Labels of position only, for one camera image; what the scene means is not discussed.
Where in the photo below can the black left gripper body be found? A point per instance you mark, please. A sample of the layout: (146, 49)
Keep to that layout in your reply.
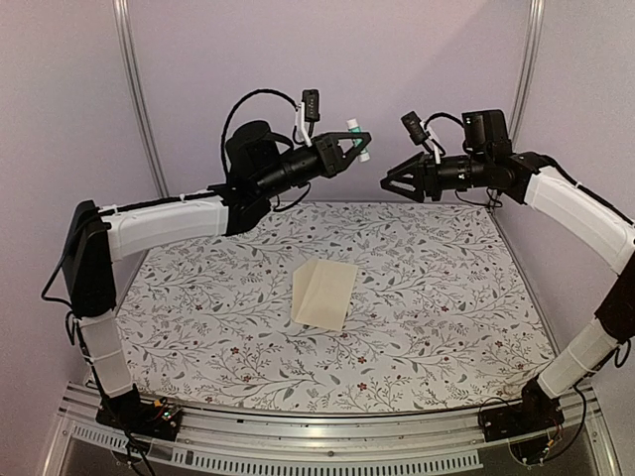
(281, 177)

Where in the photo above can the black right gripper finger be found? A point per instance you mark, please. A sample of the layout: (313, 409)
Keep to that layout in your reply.
(408, 173)
(406, 190)

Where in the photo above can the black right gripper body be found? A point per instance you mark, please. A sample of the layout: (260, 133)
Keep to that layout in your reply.
(475, 170)

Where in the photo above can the green white glue stick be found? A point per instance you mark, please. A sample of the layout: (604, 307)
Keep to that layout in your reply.
(353, 127)

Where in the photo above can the cream paper envelope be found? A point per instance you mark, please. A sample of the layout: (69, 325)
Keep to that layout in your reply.
(322, 292)

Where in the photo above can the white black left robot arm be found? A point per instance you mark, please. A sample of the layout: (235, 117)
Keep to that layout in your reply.
(99, 237)

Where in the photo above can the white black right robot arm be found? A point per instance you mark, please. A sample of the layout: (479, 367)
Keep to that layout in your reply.
(597, 230)

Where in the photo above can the floral patterned table mat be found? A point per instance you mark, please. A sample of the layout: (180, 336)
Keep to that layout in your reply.
(439, 317)

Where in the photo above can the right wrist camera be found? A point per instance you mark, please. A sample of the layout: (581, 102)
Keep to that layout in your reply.
(421, 136)

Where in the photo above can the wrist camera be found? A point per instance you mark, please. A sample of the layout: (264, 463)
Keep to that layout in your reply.
(421, 136)
(307, 114)

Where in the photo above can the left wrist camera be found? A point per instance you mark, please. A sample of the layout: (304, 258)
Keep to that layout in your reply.
(307, 114)

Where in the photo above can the right aluminium frame post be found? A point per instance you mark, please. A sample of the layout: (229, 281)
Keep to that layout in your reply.
(529, 58)

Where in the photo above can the aluminium frame post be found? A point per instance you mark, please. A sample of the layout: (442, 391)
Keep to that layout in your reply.
(529, 58)
(139, 104)

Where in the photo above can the left aluminium frame post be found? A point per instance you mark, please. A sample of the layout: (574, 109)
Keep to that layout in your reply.
(139, 104)

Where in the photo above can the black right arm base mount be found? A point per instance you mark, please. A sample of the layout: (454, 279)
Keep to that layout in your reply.
(536, 419)

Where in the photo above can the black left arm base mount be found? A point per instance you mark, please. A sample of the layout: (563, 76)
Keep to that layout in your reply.
(158, 419)

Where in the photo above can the front aluminium rail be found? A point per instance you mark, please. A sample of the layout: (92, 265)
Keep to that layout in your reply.
(217, 440)

